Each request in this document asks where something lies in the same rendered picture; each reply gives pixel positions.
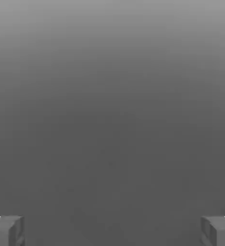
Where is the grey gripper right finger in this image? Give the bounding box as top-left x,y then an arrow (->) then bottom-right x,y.
200,215 -> 225,246

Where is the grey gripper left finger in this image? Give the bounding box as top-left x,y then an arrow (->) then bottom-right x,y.
0,215 -> 26,246

